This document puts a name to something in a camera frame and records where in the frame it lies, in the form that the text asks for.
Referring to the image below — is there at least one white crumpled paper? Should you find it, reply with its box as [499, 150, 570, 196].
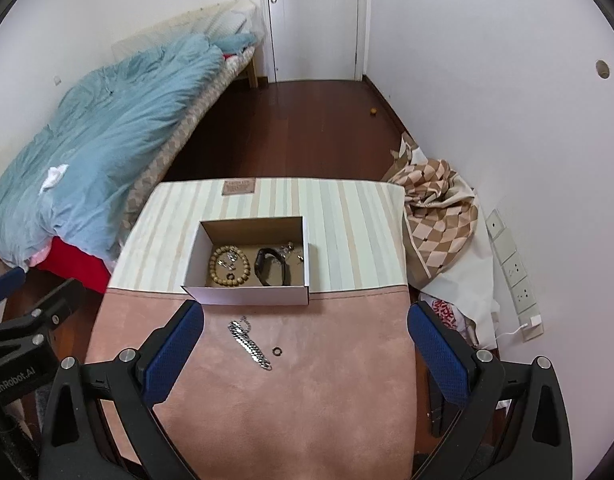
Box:
[39, 163, 70, 194]

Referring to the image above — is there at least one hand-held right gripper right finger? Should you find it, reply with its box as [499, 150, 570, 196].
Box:
[408, 302, 574, 480]

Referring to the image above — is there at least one light blue blanket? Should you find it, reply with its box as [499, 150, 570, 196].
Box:
[0, 35, 225, 268]

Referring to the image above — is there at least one cardboard box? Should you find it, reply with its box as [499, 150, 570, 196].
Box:
[181, 216, 311, 307]

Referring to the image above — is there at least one brown diamond pattern cloth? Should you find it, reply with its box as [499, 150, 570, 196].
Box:
[382, 132, 501, 352]

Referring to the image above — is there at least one red bed sheet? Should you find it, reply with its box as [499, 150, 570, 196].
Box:
[0, 236, 114, 295]

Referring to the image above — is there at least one white wall socket strip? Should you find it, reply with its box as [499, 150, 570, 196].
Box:
[485, 208, 546, 344]

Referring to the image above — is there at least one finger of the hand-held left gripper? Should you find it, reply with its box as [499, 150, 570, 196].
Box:
[0, 267, 26, 309]
[0, 278, 86, 373]

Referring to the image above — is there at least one wooden bead bracelet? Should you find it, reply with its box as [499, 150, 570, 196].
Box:
[209, 244, 250, 289]

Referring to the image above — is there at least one thick silver chain bracelet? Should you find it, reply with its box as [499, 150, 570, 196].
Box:
[229, 315, 274, 372]

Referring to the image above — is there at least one white bag with red print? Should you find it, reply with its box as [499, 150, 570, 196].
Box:
[418, 297, 482, 349]

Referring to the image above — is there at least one white door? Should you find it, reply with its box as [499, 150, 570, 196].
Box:
[263, 0, 364, 84]

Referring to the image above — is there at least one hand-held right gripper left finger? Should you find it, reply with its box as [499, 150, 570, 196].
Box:
[39, 300, 206, 480]

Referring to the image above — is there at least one black fitness band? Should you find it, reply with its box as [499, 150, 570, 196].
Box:
[255, 247, 292, 287]

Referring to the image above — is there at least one white charger cable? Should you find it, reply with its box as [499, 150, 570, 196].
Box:
[494, 323, 532, 342]

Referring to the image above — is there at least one teal pillow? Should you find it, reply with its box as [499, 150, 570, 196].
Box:
[214, 34, 258, 56]

